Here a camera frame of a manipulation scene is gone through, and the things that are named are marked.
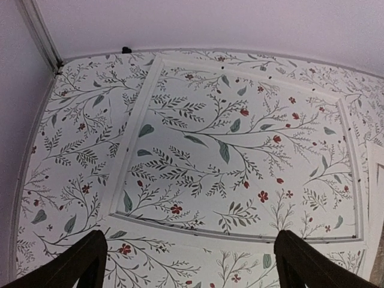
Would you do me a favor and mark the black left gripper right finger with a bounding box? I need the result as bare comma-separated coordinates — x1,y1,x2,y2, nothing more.
274,230,373,287

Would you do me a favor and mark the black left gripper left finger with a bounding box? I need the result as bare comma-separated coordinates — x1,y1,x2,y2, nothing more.
5,230,107,287

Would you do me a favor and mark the white picture frame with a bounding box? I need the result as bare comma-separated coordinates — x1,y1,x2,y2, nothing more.
101,54,373,288

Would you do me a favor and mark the floral patterned table mat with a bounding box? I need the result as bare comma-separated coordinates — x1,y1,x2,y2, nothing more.
16,50,383,287

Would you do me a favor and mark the left aluminium corner post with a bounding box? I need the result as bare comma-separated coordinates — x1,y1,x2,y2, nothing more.
17,0,63,74

